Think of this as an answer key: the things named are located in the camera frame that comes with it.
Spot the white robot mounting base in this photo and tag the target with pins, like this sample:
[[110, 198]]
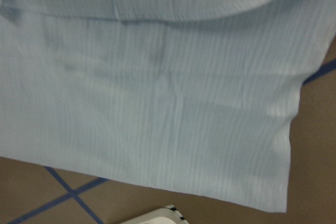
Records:
[[168, 214]]

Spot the light blue button-up shirt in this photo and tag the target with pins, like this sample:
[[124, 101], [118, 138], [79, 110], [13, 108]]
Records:
[[192, 96]]

